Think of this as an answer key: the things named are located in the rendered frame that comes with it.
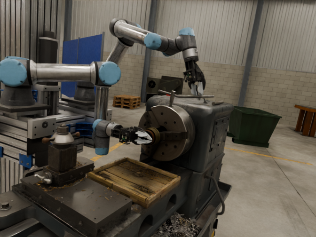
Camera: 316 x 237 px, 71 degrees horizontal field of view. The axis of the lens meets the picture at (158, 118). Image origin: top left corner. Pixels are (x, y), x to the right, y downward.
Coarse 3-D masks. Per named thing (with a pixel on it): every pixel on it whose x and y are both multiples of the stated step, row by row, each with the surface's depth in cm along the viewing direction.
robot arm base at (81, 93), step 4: (80, 88) 153; (84, 88) 152; (88, 88) 154; (92, 88) 156; (76, 92) 154; (80, 92) 152; (84, 92) 152; (88, 92) 154; (92, 92) 156; (76, 96) 153; (80, 96) 152; (84, 96) 153; (88, 96) 154; (92, 96) 156; (80, 100) 152; (84, 100) 152; (88, 100) 154; (92, 100) 156
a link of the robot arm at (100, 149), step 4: (96, 136) 121; (96, 140) 121; (100, 140) 119; (104, 140) 120; (108, 140) 121; (96, 144) 121; (100, 144) 120; (104, 144) 120; (108, 144) 122; (96, 148) 121; (100, 148) 120; (104, 148) 120; (108, 148) 123; (96, 152) 121; (100, 152) 121; (104, 152) 121; (108, 152) 124
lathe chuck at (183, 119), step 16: (144, 112) 128; (160, 112) 122; (176, 112) 117; (144, 128) 128; (160, 128) 131; (176, 128) 117; (192, 128) 122; (160, 144) 124; (176, 144) 118; (160, 160) 125
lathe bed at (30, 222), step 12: (180, 180) 118; (168, 192) 106; (180, 192) 125; (132, 204) 95; (156, 204) 97; (168, 204) 121; (180, 204) 125; (144, 216) 94; (156, 216) 103; (168, 216) 113; (12, 228) 69; (24, 228) 70; (36, 228) 73; (144, 228) 100; (156, 228) 103
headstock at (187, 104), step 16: (160, 96) 155; (192, 112) 129; (208, 112) 125; (224, 112) 150; (208, 128) 126; (224, 128) 160; (208, 144) 130; (224, 144) 175; (176, 160) 137; (192, 160) 131; (208, 160) 144
